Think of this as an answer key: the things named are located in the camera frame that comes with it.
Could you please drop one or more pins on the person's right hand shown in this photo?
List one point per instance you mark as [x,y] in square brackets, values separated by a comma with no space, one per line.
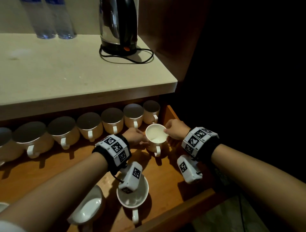
[178,129]

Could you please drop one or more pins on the person's left hand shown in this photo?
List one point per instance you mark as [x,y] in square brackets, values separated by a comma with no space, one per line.
[133,136]

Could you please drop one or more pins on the person's right fingers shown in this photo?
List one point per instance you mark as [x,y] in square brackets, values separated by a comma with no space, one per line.
[167,127]

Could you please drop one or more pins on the person's left fingers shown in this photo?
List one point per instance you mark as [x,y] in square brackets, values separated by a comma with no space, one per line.
[143,141]

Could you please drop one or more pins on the person's right forearm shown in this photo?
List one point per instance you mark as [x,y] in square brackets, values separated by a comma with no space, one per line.
[258,176]

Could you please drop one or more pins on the person's left forearm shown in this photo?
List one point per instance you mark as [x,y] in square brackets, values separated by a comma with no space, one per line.
[55,191]

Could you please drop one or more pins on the left marker-tagged wrist band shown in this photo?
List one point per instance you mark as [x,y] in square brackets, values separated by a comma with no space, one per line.
[116,148]

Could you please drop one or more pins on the marker-tagged wrist band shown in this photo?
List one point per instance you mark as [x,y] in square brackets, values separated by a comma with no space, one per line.
[197,141]
[116,148]

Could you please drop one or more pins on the right marker-tagged wrist band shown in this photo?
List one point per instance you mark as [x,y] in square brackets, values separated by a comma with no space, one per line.
[197,141]

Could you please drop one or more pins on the wooden drawer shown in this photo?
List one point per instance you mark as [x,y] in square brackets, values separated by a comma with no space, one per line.
[165,181]

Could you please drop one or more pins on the row of upturned white cups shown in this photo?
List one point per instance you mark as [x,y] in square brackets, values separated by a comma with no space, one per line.
[64,130]

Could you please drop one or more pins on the wooden cabinet side panel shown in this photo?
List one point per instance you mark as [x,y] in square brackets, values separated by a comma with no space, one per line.
[172,35]

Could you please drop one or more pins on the black kettle base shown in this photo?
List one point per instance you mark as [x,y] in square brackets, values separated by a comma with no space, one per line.
[117,49]

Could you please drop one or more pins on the steel electric kettle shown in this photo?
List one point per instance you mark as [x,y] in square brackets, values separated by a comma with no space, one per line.
[118,21]

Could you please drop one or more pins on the clear plastic water bottle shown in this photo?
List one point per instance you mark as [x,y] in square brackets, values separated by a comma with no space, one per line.
[40,21]
[63,22]

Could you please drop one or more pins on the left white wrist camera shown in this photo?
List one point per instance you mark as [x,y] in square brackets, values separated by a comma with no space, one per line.
[131,178]

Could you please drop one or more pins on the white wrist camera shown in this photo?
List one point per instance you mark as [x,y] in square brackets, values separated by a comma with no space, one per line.
[131,178]
[188,171]

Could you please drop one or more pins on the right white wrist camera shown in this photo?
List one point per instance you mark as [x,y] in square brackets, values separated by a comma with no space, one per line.
[188,171]

